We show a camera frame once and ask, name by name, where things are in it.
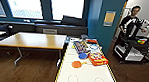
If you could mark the colourful game box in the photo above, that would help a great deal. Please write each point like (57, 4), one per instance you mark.
(80, 47)

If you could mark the blue bowl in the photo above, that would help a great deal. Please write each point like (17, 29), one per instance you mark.
(83, 56)

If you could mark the flat red box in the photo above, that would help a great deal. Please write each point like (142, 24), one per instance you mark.
(92, 41)

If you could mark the white blue round dish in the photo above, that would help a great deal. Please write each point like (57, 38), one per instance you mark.
(94, 47)

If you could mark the dark bench cushion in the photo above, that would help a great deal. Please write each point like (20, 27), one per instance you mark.
(74, 20)

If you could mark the orange bowl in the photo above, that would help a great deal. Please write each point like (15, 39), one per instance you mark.
(76, 64)

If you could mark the yellow wooden game table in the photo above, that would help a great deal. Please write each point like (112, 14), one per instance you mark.
(86, 75)

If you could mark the wooden long table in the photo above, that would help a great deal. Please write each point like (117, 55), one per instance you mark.
(32, 39)

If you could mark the dark window bench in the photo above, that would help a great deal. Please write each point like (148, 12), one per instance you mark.
(31, 26)

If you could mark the white box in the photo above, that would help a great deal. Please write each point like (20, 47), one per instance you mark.
(129, 54)

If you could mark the person in black shirt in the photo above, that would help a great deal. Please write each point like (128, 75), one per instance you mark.
(131, 24)

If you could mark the small colourful toy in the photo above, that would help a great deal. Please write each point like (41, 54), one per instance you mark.
(141, 41)

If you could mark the dark chair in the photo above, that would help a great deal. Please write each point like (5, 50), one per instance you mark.
(2, 29)

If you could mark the yellow wall notice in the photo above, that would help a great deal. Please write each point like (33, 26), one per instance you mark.
(109, 18)

